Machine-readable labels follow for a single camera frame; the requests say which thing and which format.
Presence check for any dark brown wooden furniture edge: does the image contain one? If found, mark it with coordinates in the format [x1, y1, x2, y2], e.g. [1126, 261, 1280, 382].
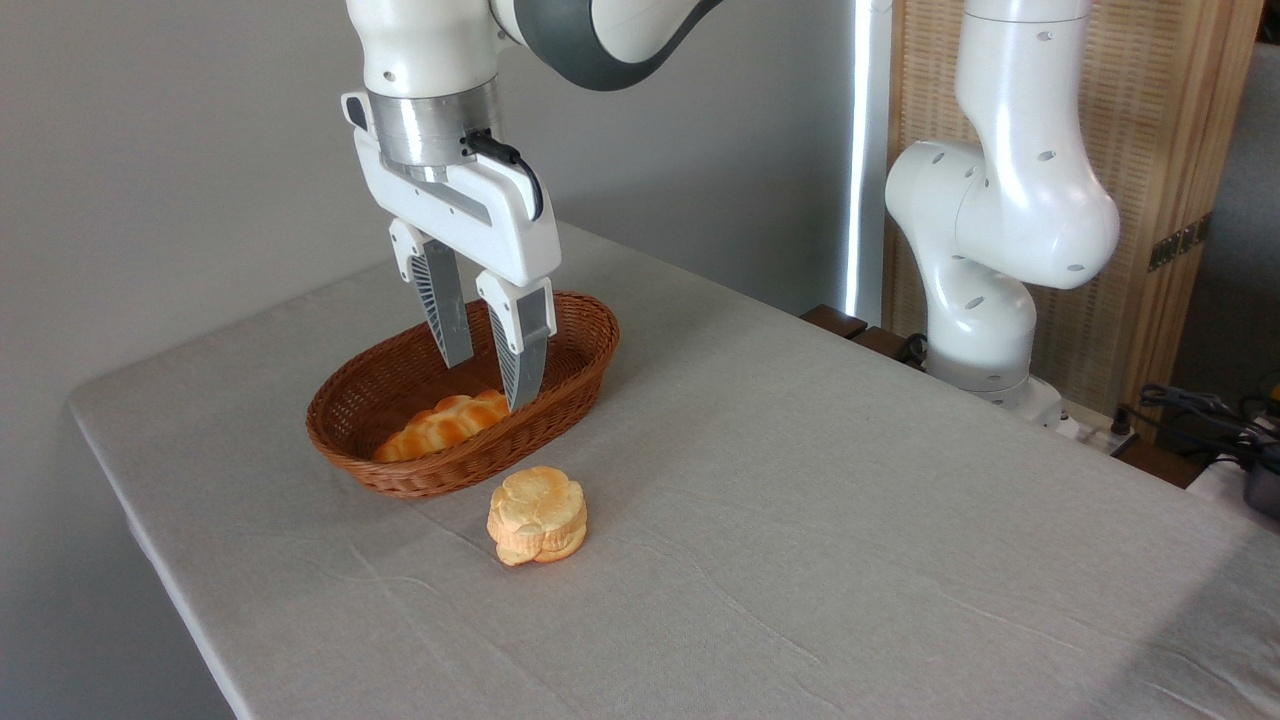
[802, 305, 927, 369]

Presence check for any wooden folding screen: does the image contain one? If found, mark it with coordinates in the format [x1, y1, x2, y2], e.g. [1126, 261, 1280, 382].
[885, 0, 1266, 441]

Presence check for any dark metal screen hinge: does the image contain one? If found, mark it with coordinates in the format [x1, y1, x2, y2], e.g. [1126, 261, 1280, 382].
[1148, 213, 1213, 272]

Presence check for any orange braided bread loaf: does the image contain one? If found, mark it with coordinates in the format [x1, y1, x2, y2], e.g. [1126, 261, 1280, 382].
[373, 390, 512, 463]

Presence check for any grey tablecloth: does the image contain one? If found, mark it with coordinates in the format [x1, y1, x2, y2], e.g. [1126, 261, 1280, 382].
[68, 220, 1280, 720]

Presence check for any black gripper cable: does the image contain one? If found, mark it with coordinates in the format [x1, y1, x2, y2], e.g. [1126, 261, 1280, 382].
[462, 130, 545, 222]

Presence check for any black cable bundle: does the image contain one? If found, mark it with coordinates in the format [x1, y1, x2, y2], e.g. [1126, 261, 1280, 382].
[1112, 383, 1280, 471]

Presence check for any brown wicker oval basket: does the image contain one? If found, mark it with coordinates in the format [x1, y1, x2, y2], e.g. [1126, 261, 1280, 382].
[306, 291, 621, 499]

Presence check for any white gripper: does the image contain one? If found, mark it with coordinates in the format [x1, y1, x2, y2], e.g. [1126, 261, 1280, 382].
[342, 92, 562, 413]

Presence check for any round flower-shaped bread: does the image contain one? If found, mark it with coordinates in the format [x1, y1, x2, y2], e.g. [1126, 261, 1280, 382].
[487, 466, 589, 567]

